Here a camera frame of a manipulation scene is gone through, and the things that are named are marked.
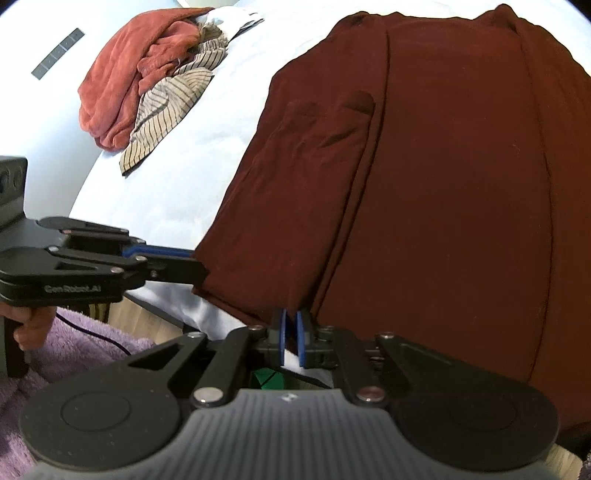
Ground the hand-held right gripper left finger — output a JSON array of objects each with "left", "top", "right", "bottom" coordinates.
[{"left": 127, "top": 308, "right": 289, "bottom": 409}]

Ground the grey wall vent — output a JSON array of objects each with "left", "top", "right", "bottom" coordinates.
[{"left": 31, "top": 28, "right": 88, "bottom": 79}]

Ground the green object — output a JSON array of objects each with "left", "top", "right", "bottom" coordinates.
[{"left": 252, "top": 367, "right": 283, "bottom": 393}]

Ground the person's left hand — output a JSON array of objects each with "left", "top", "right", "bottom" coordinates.
[{"left": 0, "top": 304, "right": 56, "bottom": 352}]

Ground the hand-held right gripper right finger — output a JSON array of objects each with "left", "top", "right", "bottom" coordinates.
[{"left": 295, "top": 309, "right": 455, "bottom": 407}]

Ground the dark cable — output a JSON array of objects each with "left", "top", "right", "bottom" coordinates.
[{"left": 55, "top": 313, "right": 136, "bottom": 357}]

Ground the white garment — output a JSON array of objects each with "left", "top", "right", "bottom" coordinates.
[{"left": 196, "top": 6, "right": 266, "bottom": 47}]

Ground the orange-red garment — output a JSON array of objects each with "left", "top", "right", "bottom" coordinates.
[{"left": 78, "top": 7, "right": 218, "bottom": 153}]

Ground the purple fleece clothing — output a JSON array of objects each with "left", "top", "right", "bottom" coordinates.
[{"left": 0, "top": 307, "right": 155, "bottom": 480}]

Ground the beige striped garment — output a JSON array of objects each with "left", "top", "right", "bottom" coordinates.
[{"left": 119, "top": 23, "right": 232, "bottom": 178}]

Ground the dark red shirt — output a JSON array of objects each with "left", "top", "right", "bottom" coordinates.
[{"left": 191, "top": 4, "right": 591, "bottom": 425}]

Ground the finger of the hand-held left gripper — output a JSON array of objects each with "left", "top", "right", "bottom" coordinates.
[
  {"left": 46, "top": 246, "right": 208, "bottom": 288},
  {"left": 37, "top": 216, "right": 195, "bottom": 258}
]

